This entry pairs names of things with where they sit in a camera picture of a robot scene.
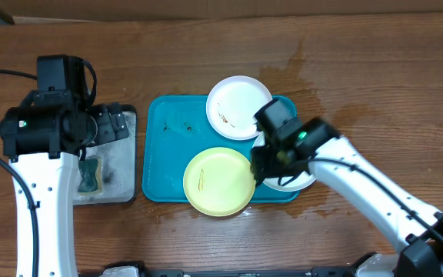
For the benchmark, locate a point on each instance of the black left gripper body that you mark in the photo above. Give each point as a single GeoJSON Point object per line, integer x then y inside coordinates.
{"type": "Point", "coordinates": [108, 128]}

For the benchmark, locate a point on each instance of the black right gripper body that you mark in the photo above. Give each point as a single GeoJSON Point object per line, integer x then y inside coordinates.
{"type": "Point", "coordinates": [273, 162]}

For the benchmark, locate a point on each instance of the green and yellow sponge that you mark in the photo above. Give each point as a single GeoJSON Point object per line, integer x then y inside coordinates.
{"type": "Point", "coordinates": [91, 176]}

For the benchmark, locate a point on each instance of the yellow-green plate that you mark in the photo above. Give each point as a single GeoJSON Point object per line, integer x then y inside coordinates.
{"type": "Point", "coordinates": [218, 182]}

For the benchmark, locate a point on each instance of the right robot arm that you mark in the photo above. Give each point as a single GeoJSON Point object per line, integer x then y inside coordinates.
{"type": "Point", "coordinates": [413, 227]}

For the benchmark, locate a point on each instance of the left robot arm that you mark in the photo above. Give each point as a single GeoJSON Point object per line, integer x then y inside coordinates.
{"type": "Point", "coordinates": [43, 139]}

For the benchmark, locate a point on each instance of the black tray with soapy water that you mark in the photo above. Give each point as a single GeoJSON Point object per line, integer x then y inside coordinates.
{"type": "Point", "coordinates": [118, 166]}

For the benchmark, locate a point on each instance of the teal plastic serving tray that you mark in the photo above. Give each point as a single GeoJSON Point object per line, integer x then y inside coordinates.
{"type": "Point", "coordinates": [177, 130]}

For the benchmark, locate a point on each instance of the pink-rimmed white plate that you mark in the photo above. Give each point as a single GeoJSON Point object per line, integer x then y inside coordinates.
{"type": "Point", "coordinates": [232, 104]}

